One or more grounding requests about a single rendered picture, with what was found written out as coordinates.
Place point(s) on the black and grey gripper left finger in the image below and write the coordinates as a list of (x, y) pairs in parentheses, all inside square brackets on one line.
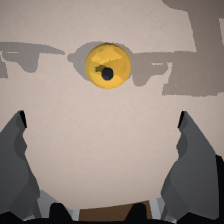
[(19, 189)]

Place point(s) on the yellow dome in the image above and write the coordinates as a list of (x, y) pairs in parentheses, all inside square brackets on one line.
[(107, 55)]

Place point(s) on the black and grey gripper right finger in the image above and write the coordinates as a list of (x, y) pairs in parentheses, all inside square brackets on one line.
[(193, 190)]

